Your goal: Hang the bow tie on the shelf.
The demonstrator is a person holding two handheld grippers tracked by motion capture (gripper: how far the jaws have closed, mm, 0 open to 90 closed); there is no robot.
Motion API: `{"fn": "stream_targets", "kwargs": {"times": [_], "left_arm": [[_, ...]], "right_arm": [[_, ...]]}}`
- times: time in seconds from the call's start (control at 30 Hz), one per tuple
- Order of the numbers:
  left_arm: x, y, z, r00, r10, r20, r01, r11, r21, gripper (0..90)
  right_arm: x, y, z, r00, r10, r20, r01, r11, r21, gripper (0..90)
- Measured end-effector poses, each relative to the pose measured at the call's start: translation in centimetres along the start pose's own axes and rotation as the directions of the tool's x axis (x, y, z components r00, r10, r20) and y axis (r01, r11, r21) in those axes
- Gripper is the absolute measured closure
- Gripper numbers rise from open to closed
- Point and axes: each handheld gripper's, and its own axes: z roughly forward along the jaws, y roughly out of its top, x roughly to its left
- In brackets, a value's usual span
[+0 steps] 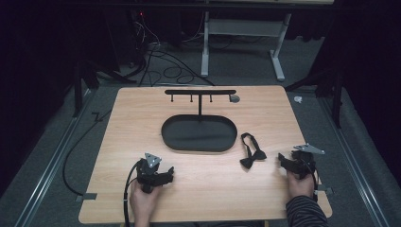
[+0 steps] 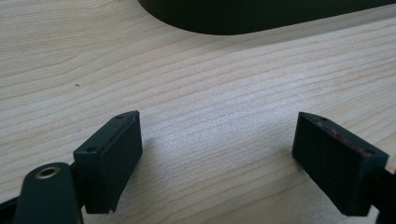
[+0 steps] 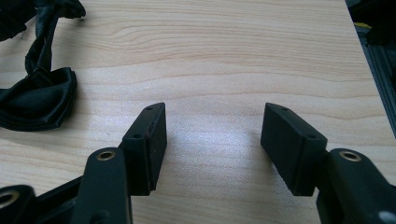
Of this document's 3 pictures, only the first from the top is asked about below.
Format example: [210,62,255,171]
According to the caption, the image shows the grey metal desk frame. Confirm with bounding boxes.
[200,11,293,83]

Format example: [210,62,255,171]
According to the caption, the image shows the metal floor rail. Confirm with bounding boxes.
[316,94,392,227]
[13,89,96,227]

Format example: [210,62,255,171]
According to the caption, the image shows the black floor cable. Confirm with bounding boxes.
[61,109,112,197]

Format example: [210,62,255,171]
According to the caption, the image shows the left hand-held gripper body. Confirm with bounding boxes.
[135,152,168,194]

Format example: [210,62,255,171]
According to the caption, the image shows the black bow tie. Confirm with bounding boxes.
[239,132,268,170]

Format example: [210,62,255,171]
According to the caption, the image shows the person's right hand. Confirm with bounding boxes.
[285,170,316,206]

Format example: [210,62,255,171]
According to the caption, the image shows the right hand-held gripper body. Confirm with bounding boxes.
[289,143,326,181]

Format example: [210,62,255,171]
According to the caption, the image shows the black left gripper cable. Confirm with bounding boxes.
[123,159,146,227]

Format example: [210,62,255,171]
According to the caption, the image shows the tangle of black floor cables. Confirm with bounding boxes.
[126,12,216,88]

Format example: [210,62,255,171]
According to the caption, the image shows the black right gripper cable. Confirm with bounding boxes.
[299,157,320,202]

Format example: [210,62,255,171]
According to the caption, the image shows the black hook stand with tray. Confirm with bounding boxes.
[161,89,238,153]

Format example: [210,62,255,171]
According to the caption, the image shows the black metal stand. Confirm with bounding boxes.
[284,67,345,130]
[72,59,137,118]

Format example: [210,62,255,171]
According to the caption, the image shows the grey table bracket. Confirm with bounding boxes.
[314,184,335,196]
[75,192,98,203]

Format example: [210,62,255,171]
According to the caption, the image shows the person's left hand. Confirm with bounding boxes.
[129,179,163,221]

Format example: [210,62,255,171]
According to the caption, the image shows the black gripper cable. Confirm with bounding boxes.
[299,157,320,202]
[123,159,146,227]

